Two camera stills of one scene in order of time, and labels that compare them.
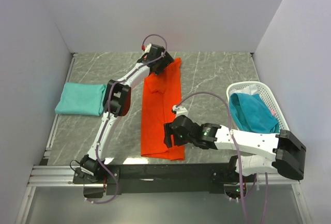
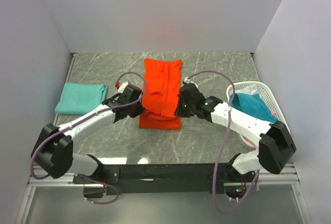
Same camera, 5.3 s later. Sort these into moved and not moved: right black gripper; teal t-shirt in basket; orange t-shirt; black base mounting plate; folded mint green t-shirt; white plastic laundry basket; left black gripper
Moved: orange t-shirt; right black gripper; left black gripper
Not moved: teal t-shirt in basket; folded mint green t-shirt; white plastic laundry basket; black base mounting plate
